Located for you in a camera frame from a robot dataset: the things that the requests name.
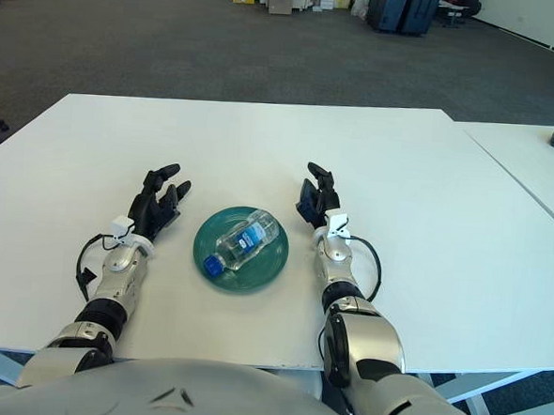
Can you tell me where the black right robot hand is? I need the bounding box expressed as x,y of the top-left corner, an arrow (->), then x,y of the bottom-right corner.
294,160 -> 345,231

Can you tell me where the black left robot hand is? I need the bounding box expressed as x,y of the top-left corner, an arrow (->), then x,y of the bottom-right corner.
127,160 -> 194,243

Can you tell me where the clear bottle with blue cap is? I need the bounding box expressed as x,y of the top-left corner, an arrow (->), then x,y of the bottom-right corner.
201,205 -> 281,283

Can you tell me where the teal round plate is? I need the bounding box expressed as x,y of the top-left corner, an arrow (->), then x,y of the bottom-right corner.
190,203 -> 292,299

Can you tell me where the grey robot torso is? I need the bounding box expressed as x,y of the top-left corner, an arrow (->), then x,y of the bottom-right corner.
0,346 -> 367,415

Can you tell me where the dark blue large suitcase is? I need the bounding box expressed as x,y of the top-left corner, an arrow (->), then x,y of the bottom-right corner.
399,0 -> 441,38
365,0 -> 407,36

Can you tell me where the distant office desk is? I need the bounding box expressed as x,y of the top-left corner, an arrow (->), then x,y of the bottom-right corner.
436,0 -> 482,31

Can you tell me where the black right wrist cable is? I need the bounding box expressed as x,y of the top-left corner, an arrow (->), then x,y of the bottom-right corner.
341,234 -> 384,303

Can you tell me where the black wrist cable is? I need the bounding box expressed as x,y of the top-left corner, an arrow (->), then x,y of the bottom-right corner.
341,234 -> 384,303
73,231 -> 121,305

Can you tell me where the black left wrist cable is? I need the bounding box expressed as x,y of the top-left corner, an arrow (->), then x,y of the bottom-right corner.
73,231 -> 121,305

